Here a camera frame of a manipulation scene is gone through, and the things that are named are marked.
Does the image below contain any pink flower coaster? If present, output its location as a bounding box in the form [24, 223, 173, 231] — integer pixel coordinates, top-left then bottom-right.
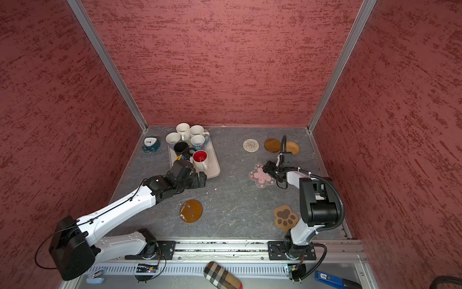
[249, 164, 276, 189]

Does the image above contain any dark brown round coaster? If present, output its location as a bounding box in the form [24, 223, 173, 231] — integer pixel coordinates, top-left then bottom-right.
[264, 138, 281, 153]

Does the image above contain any tan woven round coaster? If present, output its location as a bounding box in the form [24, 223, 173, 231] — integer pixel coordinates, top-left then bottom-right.
[286, 142, 301, 155]

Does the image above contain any brown wooden round coaster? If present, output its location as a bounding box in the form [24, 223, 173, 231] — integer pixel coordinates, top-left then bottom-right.
[179, 199, 203, 223]

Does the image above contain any white woven round coaster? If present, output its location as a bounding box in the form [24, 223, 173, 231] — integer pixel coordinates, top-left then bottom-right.
[243, 139, 260, 152]

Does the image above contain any brown paw coaster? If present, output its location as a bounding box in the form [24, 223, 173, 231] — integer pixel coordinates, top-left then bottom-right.
[273, 205, 299, 233]

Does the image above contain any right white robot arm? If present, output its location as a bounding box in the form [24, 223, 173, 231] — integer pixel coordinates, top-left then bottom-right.
[263, 152, 345, 260]

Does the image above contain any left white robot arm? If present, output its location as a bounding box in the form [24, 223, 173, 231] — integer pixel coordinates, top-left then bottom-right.
[49, 160, 208, 281]

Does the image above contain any white mug red inside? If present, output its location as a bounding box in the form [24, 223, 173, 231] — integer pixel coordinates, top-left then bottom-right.
[192, 150, 209, 171]

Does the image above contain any black mug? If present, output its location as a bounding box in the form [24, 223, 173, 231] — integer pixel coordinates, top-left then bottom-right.
[173, 142, 196, 157]

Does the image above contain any beige serving tray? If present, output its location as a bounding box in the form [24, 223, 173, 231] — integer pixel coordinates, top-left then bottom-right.
[168, 140, 221, 179]

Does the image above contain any light blue floral mug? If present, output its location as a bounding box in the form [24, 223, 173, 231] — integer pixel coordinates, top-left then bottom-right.
[190, 135, 210, 151]

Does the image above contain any white mug back left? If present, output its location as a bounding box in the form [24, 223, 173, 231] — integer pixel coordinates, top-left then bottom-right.
[166, 132, 182, 149]

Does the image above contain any white mug back middle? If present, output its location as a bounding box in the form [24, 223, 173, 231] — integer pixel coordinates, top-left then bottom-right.
[176, 123, 191, 142]

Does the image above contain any white mug back right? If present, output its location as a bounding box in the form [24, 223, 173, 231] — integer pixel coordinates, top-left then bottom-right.
[189, 125, 210, 137]

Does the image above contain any plaid case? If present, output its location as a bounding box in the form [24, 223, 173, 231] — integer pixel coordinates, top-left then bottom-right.
[203, 261, 243, 289]

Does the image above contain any blue tool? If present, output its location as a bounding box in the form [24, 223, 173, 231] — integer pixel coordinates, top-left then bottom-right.
[315, 271, 362, 289]

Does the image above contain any small stapler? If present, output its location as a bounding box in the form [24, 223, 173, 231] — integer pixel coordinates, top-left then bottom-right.
[85, 269, 105, 285]

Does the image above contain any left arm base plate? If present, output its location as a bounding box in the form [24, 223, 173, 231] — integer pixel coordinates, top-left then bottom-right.
[125, 241, 176, 261]

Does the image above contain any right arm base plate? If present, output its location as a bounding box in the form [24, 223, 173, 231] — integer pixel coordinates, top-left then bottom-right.
[267, 241, 316, 261]

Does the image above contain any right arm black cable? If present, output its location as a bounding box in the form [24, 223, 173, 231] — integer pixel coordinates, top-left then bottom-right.
[276, 135, 345, 282]

